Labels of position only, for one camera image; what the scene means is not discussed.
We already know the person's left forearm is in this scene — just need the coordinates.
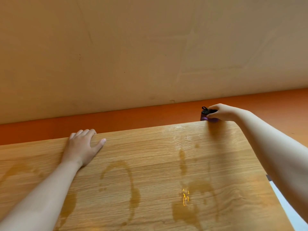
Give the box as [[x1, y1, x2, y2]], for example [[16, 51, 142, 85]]
[[0, 160, 83, 231]]

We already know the wooden table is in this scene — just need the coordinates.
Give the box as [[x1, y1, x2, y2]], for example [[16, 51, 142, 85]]
[[0, 120, 295, 231]]

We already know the person's left hand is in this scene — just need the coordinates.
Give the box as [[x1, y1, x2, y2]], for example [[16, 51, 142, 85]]
[[61, 128, 107, 168]]

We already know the purple cleaning cloth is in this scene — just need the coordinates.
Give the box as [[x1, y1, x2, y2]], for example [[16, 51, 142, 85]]
[[200, 106, 220, 123]]

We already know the person's right hand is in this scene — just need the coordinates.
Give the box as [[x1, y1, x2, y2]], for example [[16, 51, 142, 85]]
[[206, 103, 244, 122]]

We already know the person's right forearm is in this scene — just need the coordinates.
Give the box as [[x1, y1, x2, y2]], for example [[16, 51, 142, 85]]
[[235, 109, 308, 224]]

